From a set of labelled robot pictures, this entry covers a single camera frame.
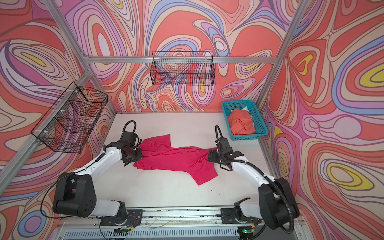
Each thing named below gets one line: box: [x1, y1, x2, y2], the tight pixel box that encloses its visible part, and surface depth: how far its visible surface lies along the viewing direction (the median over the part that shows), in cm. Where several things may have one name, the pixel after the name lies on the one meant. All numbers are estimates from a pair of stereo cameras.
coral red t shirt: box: [227, 108, 256, 135], surface depth 106 cm
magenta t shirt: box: [133, 134, 218, 186], surface depth 91 cm
